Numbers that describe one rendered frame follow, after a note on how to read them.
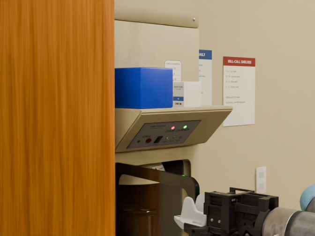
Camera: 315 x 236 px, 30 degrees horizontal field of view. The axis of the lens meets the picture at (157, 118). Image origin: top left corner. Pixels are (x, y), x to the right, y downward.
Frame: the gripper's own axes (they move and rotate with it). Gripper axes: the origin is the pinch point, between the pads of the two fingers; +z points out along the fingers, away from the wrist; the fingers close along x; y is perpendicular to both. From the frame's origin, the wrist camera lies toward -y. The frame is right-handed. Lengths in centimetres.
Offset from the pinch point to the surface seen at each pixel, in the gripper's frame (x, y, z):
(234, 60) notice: -110, 35, 73
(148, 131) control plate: -14.0, 14.7, 22.8
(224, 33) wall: -104, 46, 73
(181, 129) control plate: -24.7, 14.7, 22.8
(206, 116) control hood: -30.7, 17.5, 20.2
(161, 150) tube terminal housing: -25.3, 9.0, 30.2
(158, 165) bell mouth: -27.5, 4.5, 33.2
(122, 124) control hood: -7.6, 16.4, 24.7
